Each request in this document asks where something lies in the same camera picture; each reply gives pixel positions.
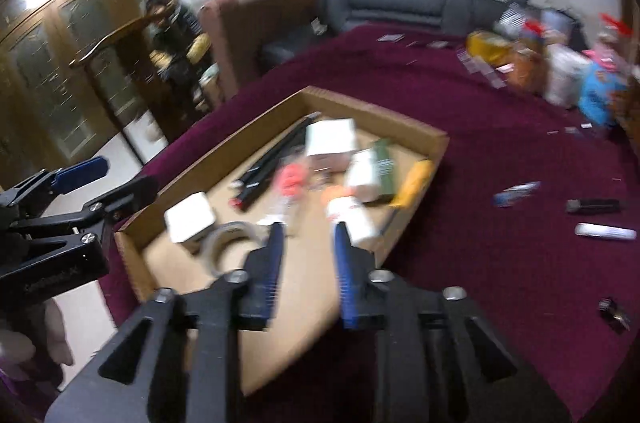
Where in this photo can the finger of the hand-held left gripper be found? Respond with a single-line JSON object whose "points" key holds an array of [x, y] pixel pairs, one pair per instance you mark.
{"points": [[80, 173], [127, 198]]}

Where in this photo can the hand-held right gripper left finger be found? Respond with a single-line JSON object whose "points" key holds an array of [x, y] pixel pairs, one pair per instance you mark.
{"points": [[272, 263]]}

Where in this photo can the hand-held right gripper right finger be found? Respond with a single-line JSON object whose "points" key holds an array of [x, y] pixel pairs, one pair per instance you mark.
{"points": [[342, 273]]}

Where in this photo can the shallow cardboard box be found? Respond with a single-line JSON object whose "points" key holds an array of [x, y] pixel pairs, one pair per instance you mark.
{"points": [[300, 303]]}

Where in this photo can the white plastic bottle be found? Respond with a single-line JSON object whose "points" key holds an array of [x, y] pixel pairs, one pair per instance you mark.
{"points": [[362, 178]]}

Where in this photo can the person's left hand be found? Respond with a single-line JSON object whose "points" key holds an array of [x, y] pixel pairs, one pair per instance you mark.
{"points": [[45, 338]]}

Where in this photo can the clear tape roll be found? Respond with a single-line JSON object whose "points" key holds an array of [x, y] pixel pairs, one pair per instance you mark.
{"points": [[232, 238]]}

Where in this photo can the white bottle with orange cap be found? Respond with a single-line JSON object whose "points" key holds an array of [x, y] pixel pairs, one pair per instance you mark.
{"points": [[352, 223]]}

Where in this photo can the small white square box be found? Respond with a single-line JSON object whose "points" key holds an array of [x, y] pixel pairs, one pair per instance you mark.
{"points": [[190, 218]]}

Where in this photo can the clear item with red cap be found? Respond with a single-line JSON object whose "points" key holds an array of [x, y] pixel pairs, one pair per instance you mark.
{"points": [[290, 180]]}

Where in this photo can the bundle of black pens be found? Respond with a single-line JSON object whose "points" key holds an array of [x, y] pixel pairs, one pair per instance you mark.
{"points": [[270, 163]]}

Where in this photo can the wooden glass door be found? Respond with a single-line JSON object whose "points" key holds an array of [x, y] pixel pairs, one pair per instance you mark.
{"points": [[55, 53]]}

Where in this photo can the white rectangular box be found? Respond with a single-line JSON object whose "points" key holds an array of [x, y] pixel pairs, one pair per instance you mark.
{"points": [[330, 143]]}

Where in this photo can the curved wooden board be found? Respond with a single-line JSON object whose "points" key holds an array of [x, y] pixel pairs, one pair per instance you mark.
{"points": [[120, 35]]}

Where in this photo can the blue and white packet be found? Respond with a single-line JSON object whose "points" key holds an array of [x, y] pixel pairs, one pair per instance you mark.
{"points": [[515, 194]]}

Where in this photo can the maroon tablecloth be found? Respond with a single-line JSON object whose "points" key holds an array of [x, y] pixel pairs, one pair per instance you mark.
{"points": [[500, 143]]}

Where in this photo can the brown armchair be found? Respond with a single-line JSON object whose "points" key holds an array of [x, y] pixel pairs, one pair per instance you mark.
{"points": [[250, 28]]}

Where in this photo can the small silver item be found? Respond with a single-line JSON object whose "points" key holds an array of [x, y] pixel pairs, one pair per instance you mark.
{"points": [[391, 37]]}

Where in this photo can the black lighter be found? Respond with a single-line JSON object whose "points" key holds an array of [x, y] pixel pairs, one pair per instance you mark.
{"points": [[592, 205]]}

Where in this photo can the white tube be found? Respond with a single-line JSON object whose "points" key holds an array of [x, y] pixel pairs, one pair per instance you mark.
{"points": [[605, 231]]}

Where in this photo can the black leather sofa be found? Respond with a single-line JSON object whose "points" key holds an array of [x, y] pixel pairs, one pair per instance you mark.
{"points": [[400, 8]]}

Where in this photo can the small black clip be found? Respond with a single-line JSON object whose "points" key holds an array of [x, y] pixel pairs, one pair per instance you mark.
{"points": [[615, 314]]}

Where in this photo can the orange jar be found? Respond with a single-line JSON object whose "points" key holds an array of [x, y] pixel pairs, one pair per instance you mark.
{"points": [[530, 63]]}

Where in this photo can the white jar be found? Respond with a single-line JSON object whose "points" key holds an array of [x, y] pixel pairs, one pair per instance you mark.
{"points": [[567, 75]]}

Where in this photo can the blue can with pink lid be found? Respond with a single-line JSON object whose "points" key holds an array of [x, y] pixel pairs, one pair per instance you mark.
{"points": [[600, 90]]}

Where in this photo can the clear jar with red lid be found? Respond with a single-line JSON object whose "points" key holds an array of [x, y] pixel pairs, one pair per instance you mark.
{"points": [[620, 38]]}

